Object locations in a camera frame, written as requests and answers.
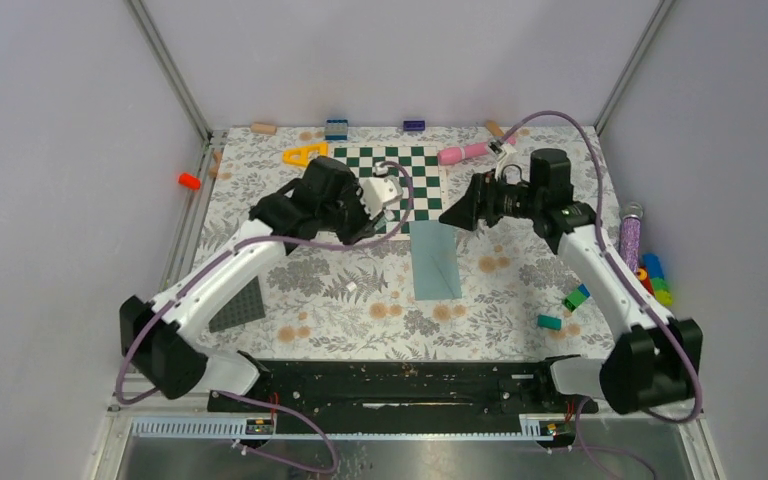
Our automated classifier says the purple glitter microphone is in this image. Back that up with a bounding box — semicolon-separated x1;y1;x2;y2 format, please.
618;202;644;273

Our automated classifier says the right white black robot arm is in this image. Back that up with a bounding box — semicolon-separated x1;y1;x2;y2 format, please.
439;148;703;416

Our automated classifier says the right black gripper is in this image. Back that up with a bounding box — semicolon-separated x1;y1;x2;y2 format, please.
438;170;543;232

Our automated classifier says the wooden cylinder peg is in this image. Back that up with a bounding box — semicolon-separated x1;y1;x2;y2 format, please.
249;122;278;136
484;120;505;138

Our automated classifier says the yellow triangle toy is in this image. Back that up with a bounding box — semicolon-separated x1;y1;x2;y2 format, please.
282;142;329;168

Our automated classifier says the orange red small cylinder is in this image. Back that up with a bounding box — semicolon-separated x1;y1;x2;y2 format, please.
177;172;202;191

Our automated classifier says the purple lego brick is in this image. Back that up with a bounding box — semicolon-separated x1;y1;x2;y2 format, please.
402;119;426;132

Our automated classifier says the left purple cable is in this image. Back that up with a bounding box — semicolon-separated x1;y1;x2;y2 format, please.
114;160;416;475

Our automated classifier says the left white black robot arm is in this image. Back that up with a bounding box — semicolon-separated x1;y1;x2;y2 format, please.
119;156;403;411

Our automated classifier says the pink toy microphone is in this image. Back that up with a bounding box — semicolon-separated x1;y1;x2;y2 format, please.
437;142;490;166

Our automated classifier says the grey lego baseplate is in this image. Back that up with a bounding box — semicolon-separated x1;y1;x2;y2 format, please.
208;277;266;333

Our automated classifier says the colourful block toy pile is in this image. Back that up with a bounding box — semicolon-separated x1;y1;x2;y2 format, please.
638;253;674;307

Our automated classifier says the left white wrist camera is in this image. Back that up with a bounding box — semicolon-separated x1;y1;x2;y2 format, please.
360;176;403;220

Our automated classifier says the green white chessboard mat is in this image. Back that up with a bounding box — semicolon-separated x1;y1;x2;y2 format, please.
330;144;449;240

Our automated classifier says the left wooden cylinder peg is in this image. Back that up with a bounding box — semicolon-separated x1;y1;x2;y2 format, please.
249;122;278;136

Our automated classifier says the purple cable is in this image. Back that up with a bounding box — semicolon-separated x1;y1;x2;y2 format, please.
499;110;705;480
114;160;416;475

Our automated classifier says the right wooden cylinder peg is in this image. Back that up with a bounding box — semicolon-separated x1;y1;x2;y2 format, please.
484;120;505;138

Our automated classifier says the grey-blue envelope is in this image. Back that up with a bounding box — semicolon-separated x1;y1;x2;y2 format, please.
410;220;462;301

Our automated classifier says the floral patterned table mat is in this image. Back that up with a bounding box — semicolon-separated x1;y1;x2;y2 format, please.
194;126;613;361

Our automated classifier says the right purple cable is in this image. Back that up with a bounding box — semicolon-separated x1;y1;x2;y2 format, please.
499;110;705;480

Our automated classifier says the teal small block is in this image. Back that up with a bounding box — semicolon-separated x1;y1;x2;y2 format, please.
537;314;563;331

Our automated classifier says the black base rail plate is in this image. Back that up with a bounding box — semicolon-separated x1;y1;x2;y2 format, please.
205;358;601;436

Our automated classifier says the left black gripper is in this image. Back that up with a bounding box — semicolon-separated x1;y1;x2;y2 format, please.
320;183;385;249

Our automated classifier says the blue grey lego brick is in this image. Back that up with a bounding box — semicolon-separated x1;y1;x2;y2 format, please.
323;119;349;141

